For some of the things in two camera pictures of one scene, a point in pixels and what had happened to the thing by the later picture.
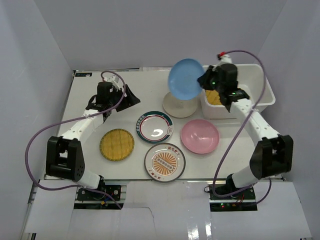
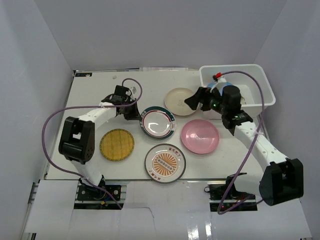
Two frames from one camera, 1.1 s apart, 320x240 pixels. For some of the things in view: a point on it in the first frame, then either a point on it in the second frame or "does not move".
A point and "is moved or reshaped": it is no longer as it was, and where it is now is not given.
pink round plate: [199, 136] does not move
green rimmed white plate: [154, 127] is moved or reshaped
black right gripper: [204, 80] → [202, 94]
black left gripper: [124, 97] → [130, 113]
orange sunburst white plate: [164, 162] does not move
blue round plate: [183, 77] is moved or reshaped
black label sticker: [83, 74] does not move
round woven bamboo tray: [116, 144] does not move
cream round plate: [179, 108] does not move
